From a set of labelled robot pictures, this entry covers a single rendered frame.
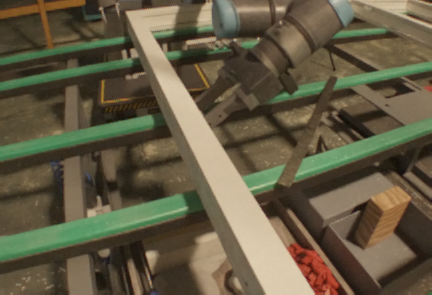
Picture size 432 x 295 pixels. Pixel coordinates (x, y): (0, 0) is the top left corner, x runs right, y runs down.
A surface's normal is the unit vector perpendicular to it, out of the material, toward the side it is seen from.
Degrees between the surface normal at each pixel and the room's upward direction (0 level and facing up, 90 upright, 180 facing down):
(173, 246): 0
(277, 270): 0
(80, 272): 0
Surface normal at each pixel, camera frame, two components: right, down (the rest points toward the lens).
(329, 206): 0.00, -0.83
